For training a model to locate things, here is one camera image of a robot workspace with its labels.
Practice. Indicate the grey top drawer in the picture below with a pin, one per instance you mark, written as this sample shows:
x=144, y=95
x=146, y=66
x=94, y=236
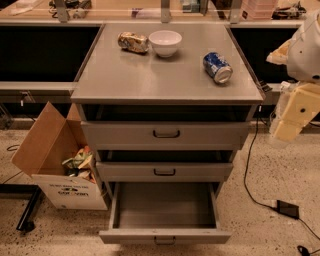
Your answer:
x=131, y=135

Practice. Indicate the white ceramic bowl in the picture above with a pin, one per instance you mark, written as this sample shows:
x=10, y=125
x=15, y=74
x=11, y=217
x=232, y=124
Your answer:
x=165, y=43

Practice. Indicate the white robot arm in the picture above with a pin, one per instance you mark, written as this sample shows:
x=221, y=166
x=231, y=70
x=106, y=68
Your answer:
x=301, y=54

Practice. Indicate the blue pepsi can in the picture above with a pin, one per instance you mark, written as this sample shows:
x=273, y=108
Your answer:
x=217, y=67

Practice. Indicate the grey drawer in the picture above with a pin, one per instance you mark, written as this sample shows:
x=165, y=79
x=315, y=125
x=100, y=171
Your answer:
x=164, y=214
x=163, y=172
x=131, y=135

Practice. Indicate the pink storage box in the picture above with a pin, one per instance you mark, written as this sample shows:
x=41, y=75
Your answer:
x=257, y=9

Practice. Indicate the black power adapter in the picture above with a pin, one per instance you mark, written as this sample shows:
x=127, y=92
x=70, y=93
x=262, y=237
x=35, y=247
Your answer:
x=287, y=209

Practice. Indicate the black table leg frame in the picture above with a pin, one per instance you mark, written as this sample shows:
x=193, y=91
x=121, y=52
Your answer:
x=31, y=193

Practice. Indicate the grey drawer cabinet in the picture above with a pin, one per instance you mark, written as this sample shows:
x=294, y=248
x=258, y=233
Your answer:
x=121, y=86

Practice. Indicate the crushed gold can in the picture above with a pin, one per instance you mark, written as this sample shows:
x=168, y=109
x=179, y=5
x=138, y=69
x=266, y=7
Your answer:
x=133, y=42

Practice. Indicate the cardboard box with trash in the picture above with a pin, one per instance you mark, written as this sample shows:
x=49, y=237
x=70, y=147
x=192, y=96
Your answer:
x=51, y=140

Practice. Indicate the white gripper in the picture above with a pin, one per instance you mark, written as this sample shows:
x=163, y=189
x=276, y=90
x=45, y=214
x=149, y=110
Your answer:
x=306, y=55

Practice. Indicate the grey bottom drawer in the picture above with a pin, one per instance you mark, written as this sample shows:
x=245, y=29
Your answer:
x=164, y=214

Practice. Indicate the grey middle drawer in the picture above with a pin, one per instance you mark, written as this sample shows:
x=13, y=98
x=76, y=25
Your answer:
x=163, y=172

